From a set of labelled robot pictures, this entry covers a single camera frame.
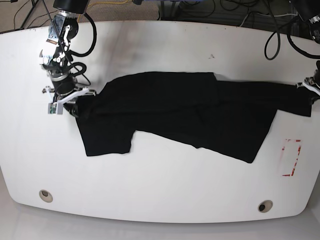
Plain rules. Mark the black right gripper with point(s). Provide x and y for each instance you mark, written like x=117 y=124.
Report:
x=65 y=84

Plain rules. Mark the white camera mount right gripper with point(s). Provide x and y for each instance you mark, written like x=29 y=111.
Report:
x=56 y=107

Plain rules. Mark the black t-shirt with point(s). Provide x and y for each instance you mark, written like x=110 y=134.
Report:
x=230 y=118

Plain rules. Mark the red tape rectangle marking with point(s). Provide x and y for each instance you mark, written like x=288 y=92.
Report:
x=290 y=153

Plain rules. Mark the table grommet hole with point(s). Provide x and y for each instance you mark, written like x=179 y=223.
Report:
x=265 y=206
x=45 y=196

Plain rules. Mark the left table grommet hole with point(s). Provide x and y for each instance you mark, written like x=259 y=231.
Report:
x=45 y=196

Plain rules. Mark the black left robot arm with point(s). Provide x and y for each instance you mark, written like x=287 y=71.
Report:
x=308 y=11

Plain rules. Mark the right table grommet hole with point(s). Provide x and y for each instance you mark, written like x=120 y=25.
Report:
x=265 y=206

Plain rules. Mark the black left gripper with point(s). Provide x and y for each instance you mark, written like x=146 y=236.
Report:
x=314 y=97

